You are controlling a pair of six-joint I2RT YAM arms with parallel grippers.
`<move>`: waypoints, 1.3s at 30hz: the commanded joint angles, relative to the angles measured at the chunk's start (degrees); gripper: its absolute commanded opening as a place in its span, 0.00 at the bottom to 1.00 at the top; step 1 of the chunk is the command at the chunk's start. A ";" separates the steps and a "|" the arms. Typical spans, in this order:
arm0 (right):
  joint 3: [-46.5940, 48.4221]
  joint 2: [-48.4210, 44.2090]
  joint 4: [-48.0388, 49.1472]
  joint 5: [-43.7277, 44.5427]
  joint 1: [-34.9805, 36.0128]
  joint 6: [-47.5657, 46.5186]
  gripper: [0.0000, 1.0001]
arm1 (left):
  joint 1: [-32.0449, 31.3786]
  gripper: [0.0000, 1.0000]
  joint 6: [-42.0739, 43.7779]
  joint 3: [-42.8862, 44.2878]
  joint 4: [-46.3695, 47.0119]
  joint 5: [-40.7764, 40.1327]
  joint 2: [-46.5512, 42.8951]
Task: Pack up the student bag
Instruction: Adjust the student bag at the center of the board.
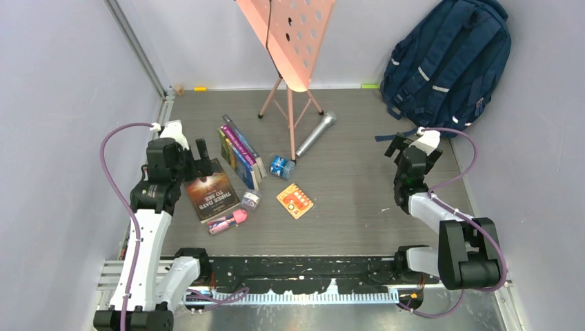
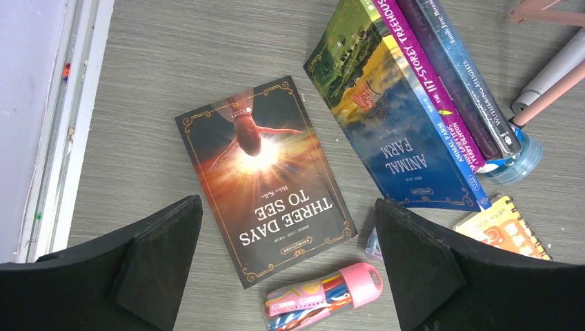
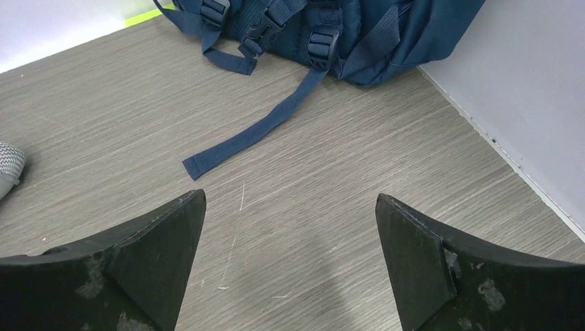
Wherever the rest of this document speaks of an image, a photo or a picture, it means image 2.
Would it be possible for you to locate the purple Treehouse book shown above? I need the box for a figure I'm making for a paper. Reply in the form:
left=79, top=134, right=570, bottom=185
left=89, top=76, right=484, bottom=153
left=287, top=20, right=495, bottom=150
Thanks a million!
left=373, top=0, right=486, bottom=173

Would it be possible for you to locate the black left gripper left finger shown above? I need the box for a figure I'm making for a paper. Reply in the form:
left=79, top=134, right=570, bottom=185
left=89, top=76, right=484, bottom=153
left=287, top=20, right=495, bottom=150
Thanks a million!
left=1, top=195, right=203, bottom=330

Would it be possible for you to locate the Animal Farm book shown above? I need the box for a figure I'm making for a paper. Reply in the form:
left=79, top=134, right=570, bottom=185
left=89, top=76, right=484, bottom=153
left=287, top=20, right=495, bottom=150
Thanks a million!
left=304, top=1, right=491, bottom=211

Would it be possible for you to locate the Three Days to See book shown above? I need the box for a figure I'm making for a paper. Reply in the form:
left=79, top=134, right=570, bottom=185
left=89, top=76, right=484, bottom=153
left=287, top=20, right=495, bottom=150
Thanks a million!
left=175, top=76, right=357, bottom=289

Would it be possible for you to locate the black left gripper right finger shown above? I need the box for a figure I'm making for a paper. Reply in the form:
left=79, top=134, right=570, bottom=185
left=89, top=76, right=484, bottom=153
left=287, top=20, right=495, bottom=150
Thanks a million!
left=375, top=199, right=584, bottom=330

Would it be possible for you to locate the pink music stand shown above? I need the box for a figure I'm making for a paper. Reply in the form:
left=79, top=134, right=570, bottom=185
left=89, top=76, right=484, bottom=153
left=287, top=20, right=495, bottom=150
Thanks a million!
left=509, top=1, right=584, bottom=128

